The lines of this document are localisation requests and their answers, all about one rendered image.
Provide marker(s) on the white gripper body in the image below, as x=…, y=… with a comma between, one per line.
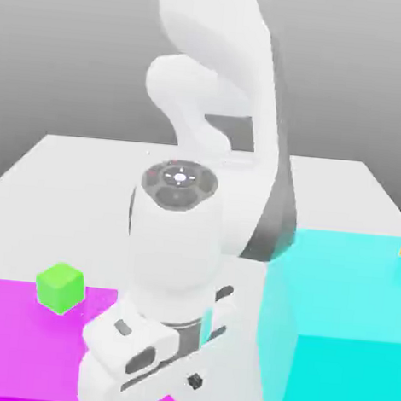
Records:
x=108, y=396

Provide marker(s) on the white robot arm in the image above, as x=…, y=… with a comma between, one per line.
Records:
x=174, y=239

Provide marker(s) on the small green cube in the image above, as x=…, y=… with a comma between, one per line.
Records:
x=59, y=289

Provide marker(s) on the large magenta box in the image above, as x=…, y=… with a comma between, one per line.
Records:
x=20, y=342

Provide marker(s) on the large cyan box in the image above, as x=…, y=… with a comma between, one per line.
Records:
x=342, y=336

